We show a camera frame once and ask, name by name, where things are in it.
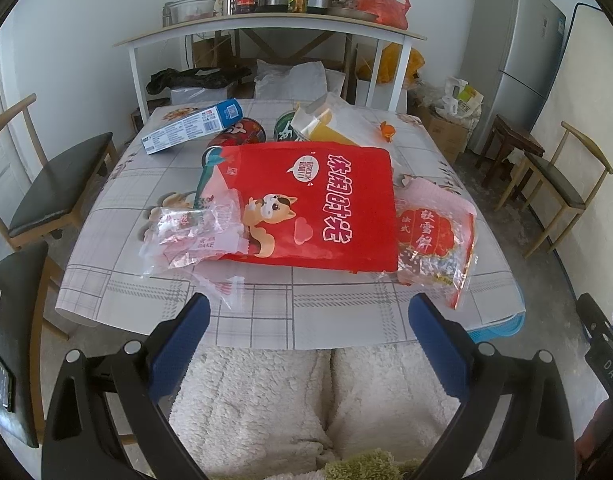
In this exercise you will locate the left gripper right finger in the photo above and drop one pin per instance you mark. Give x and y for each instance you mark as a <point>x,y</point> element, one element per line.
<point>535,441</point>

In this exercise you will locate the clear pink candy bag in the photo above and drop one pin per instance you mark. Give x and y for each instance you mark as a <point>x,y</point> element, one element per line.
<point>189,234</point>

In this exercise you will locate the red drink can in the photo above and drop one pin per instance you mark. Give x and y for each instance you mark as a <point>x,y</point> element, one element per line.
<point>246,131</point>

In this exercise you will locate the white bags on box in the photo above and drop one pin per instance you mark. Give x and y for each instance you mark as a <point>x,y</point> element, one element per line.
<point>459,101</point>

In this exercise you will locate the dark wooden stool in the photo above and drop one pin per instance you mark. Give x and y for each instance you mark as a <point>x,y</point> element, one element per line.
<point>511,137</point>

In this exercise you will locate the red clear pastry bag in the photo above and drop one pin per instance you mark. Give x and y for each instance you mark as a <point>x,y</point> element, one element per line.
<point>435,229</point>

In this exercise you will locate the grey refrigerator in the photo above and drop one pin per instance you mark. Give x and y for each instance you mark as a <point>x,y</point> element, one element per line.
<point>511,57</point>

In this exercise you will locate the cardboard box on floor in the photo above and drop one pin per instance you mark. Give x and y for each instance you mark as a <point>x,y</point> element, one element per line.
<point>449,138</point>

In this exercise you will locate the near dark chair left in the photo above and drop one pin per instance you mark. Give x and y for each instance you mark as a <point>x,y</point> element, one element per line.
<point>25,278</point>

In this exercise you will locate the blue plastic trash basket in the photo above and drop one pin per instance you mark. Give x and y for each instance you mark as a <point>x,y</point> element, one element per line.
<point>500,318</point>

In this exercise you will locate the blue white toothpaste box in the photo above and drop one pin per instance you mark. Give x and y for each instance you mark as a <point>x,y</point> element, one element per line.
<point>170,126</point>

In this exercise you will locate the red plastic bag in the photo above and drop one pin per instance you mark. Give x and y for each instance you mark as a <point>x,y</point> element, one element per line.
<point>388,12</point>

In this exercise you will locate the wooden chair right side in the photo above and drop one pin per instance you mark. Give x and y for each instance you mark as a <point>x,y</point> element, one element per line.
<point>559,186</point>

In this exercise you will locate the white pillow sack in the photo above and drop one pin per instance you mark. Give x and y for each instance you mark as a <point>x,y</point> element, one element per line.
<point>305,82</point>

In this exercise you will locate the floral tablecloth dining table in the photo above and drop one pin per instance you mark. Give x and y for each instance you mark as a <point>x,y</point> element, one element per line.
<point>284,307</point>

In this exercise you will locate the yellow white carton box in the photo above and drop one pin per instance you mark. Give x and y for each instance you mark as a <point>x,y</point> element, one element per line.
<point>331,119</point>

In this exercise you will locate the wooden chair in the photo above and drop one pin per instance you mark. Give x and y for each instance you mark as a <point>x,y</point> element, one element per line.
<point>559,186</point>
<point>55,197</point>

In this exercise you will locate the black cloth pile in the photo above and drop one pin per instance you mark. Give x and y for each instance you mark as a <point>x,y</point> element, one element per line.
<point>207,78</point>

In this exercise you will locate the large red snack bag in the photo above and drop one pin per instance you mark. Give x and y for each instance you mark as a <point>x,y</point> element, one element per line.
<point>320,205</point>

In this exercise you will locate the wooden chair left side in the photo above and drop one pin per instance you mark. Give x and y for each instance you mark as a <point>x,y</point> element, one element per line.
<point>55,197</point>

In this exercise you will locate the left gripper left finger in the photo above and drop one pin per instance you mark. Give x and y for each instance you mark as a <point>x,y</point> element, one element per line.
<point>81,440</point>

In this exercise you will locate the person legs white pyjamas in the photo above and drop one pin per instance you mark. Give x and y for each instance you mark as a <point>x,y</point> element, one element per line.
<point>353,413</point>

